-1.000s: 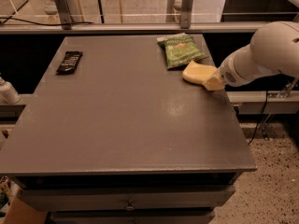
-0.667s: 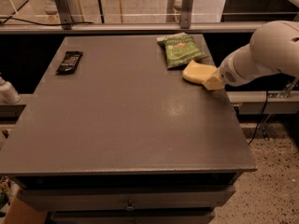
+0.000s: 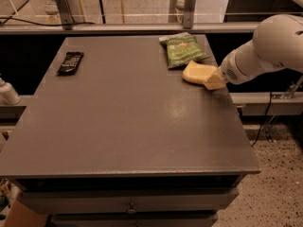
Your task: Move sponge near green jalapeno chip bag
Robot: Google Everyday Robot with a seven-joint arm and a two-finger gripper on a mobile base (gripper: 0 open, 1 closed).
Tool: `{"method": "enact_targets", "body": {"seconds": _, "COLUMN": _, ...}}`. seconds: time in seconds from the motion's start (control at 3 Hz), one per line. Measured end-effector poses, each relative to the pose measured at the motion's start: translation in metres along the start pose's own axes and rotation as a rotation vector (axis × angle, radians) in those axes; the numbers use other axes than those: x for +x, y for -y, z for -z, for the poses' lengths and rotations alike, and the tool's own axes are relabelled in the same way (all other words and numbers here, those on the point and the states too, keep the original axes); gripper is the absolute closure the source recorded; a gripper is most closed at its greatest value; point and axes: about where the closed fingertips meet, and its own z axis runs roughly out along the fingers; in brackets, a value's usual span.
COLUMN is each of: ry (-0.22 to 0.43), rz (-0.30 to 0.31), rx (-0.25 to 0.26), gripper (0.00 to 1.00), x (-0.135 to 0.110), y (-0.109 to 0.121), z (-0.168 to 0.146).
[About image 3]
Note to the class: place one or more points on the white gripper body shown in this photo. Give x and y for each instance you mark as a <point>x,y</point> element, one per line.
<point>227,69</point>

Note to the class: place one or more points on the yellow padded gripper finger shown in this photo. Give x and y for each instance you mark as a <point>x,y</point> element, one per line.
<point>215,81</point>

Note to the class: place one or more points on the yellow wavy sponge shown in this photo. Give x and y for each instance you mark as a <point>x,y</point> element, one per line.
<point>198,73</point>

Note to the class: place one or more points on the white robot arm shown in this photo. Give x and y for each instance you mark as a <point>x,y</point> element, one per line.
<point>277,44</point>

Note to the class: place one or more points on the green jalapeno chip bag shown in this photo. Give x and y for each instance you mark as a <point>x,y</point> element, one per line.
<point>182,48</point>

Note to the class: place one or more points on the grey cabinet with drawers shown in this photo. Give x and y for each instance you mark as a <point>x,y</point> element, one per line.
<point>126,129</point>

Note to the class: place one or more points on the black chocolate bar wrapper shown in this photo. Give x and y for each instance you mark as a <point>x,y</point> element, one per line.
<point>70,63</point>

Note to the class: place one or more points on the metal drawer knob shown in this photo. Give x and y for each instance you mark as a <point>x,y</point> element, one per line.
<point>131,210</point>

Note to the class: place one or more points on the grey metal railing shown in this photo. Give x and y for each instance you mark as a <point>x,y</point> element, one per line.
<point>136,16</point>

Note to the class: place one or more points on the white pipe at left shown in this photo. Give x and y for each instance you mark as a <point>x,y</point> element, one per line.
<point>8,93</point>

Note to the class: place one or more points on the cardboard box lower left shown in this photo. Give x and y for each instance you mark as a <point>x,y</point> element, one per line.
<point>21,216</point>

